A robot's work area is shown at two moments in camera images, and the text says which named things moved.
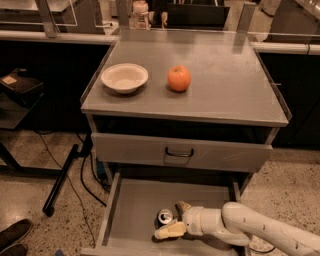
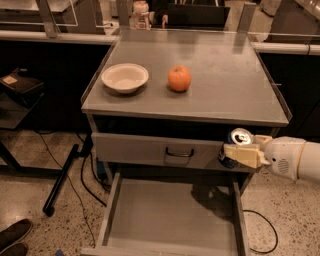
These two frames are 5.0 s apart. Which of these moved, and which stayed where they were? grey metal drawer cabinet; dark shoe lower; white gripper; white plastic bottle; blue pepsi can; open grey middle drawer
Moved: white gripper; blue pepsi can
Stayed: dark shoe lower; open grey middle drawer; white plastic bottle; grey metal drawer cabinet
